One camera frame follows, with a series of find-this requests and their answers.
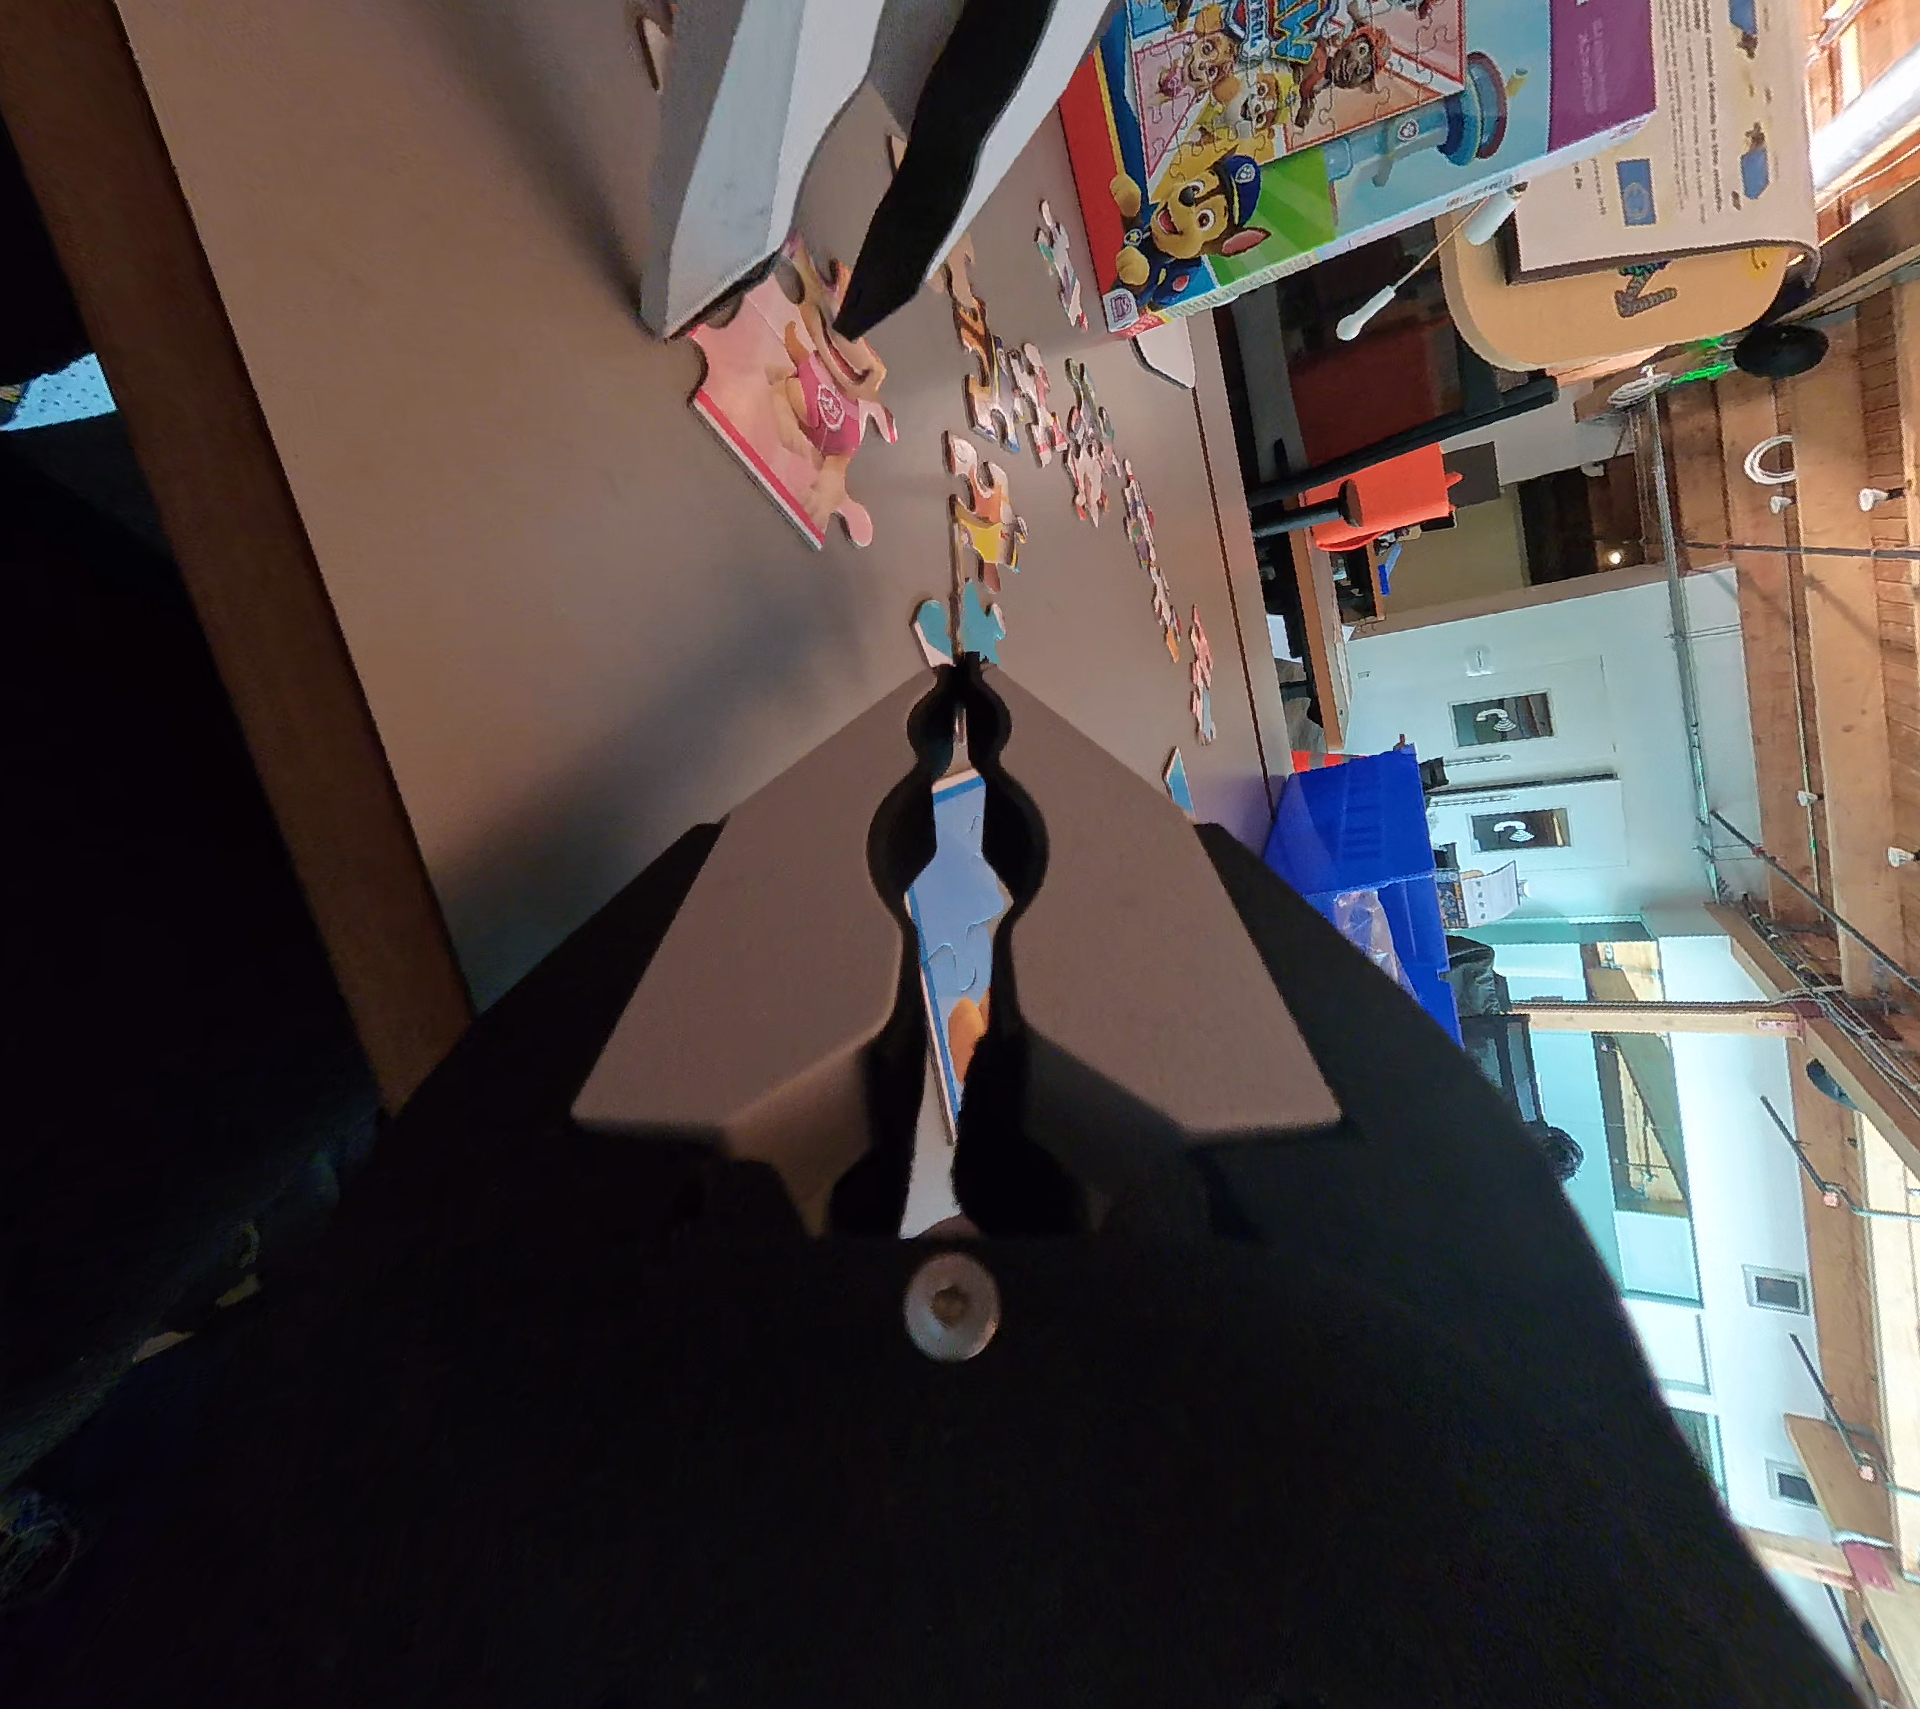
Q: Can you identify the black table leg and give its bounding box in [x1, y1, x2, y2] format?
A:
[1243, 376, 1563, 541]

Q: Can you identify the blue plastic bin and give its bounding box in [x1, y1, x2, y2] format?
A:
[1262, 744, 1466, 1045]

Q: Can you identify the green purple puzzle piece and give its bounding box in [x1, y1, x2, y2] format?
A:
[1058, 359, 1119, 531]

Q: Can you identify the grey desk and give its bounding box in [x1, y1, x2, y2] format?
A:
[36, 0, 1314, 1114]

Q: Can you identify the white purple red knob puzzle piece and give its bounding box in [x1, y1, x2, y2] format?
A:
[1031, 200, 1092, 334]

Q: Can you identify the teal green corner puzzle piece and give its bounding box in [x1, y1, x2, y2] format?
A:
[917, 584, 1010, 671]

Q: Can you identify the yellow helmet dog puzzle piece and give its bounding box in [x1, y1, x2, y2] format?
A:
[939, 433, 1031, 606]

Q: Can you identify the white dog red striped puzzle piece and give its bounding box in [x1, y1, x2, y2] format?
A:
[1000, 336, 1065, 459]

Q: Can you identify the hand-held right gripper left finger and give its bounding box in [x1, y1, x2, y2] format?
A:
[573, 663, 964, 1237]

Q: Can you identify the white cable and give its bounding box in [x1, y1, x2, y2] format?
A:
[1333, 168, 1534, 336]

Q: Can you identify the white cabinet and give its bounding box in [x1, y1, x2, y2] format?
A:
[1350, 568, 1746, 939]

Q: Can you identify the light blue sky puzzle section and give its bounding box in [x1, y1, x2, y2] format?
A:
[906, 775, 1010, 1141]

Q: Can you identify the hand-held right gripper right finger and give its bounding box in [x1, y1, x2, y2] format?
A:
[956, 658, 1344, 1237]

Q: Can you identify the orange chair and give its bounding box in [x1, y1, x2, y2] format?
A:
[1288, 437, 1466, 558]

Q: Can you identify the pink dog puzzle piece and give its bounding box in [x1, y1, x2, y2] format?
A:
[689, 237, 899, 558]

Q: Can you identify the colourful puzzle box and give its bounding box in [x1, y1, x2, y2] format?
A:
[1058, 0, 1824, 315]

